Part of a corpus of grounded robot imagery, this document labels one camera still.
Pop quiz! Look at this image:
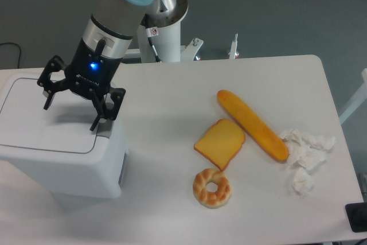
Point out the white clamp post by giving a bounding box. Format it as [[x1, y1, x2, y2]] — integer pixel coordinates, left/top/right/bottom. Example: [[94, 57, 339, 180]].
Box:
[[228, 33, 239, 60]]

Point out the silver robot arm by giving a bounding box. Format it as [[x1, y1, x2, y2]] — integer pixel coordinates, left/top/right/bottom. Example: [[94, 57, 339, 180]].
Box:
[[37, 0, 155, 130]]

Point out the toast bread slice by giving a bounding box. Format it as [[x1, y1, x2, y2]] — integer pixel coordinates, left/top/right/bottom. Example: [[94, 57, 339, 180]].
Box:
[[194, 119, 245, 172]]

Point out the braided ring bread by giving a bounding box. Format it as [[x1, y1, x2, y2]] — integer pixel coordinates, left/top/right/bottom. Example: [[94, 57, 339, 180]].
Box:
[[193, 168, 232, 209]]

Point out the large crumpled white tissue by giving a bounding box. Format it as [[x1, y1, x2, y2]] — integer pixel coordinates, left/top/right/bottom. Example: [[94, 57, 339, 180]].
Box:
[[278, 129, 336, 172]]

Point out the long orange baguette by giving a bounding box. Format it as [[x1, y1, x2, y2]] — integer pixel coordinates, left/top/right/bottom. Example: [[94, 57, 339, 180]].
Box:
[[217, 90, 289, 162]]

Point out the white frame at right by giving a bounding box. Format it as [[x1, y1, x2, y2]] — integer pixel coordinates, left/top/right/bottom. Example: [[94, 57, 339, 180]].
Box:
[[339, 68, 366, 124]]

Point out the white trash can lid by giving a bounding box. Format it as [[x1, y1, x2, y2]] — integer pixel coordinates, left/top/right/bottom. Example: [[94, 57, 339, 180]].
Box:
[[1, 71, 118, 160]]

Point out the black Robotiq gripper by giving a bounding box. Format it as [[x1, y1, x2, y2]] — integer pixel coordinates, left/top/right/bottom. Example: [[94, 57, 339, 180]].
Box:
[[36, 37, 127, 132]]

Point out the black floor cable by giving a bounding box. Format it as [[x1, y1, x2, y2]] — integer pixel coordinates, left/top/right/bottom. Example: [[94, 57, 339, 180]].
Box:
[[0, 42, 22, 69]]

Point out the small crumpled white tissue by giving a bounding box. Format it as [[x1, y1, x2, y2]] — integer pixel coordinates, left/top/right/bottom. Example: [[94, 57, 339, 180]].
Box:
[[292, 168, 314, 197]]

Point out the white trash can body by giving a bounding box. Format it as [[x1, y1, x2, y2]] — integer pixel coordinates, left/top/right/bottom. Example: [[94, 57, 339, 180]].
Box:
[[1, 118, 128, 201]]

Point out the black device at edge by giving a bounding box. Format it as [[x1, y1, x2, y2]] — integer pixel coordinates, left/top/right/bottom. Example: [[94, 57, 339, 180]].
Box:
[[345, 203, 366, 232]]

